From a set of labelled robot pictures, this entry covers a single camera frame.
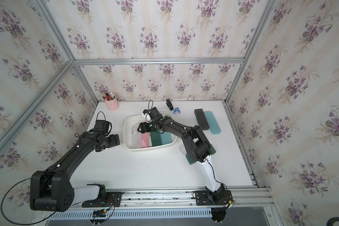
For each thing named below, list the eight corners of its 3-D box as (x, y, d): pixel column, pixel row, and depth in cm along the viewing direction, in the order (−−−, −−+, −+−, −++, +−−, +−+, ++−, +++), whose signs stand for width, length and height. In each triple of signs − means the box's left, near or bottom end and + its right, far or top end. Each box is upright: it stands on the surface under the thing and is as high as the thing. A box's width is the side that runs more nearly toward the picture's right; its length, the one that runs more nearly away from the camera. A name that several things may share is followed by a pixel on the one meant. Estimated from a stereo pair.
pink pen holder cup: (107, 111, 115) (103, 102, 107) (110, 104, 120) (106, 95, 112) (117, 111, 115) (114, 102, 107) (119, 104, 120) (116, 95, 112)
